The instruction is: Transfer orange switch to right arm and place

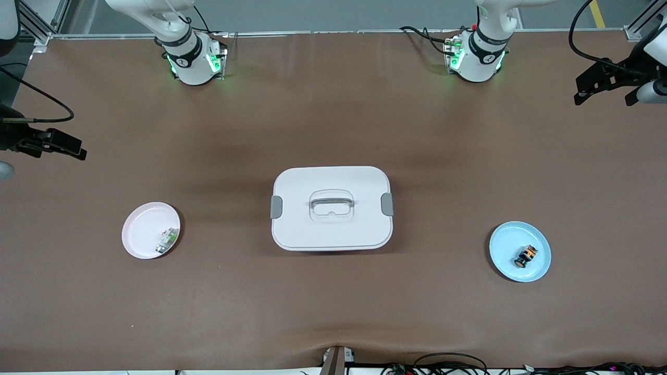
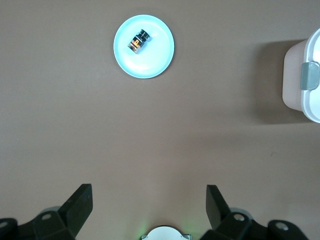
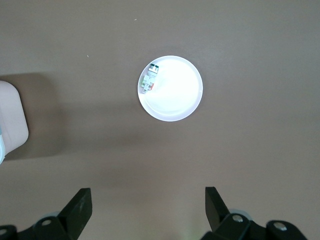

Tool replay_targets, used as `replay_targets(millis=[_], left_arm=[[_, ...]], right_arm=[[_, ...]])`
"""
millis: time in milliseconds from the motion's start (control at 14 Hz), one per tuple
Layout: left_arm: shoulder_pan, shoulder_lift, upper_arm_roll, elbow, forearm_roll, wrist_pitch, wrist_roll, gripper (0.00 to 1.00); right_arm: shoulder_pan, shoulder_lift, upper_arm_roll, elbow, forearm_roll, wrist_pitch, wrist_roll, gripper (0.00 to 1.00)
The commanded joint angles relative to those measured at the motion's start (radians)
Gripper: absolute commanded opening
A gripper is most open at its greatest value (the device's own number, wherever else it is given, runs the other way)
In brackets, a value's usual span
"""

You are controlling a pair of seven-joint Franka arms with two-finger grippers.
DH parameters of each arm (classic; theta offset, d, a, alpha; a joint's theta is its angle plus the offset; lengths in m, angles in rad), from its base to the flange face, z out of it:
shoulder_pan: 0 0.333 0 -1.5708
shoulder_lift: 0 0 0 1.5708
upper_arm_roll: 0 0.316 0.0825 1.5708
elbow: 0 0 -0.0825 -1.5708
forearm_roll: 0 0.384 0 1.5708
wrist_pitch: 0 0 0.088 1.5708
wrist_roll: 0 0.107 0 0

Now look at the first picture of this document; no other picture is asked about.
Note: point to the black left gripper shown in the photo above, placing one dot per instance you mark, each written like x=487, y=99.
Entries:
x=632, y=71

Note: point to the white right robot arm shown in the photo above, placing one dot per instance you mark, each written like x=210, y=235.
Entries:
x=193, y=62

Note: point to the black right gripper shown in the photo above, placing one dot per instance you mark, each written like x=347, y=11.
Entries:
x=11, y=136

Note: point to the aluminium frame profile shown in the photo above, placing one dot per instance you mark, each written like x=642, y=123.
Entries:
x=39, y=26
x=638, y=26

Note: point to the light blue round plate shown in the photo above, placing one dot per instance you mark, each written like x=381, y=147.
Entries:
x=508, y=250

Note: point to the orange push button switch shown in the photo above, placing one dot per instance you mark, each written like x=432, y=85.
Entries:
x=525, y=256

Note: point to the white lidded storage box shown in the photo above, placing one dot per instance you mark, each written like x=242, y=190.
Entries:
x=333, y=229

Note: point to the pink round plate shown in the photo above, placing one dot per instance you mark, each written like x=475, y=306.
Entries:
x=143, y=232

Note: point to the small green white component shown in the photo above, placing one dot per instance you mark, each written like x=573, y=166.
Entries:
x=168, y=238

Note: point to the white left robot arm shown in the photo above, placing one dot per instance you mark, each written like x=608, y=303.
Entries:
x=479, y=62

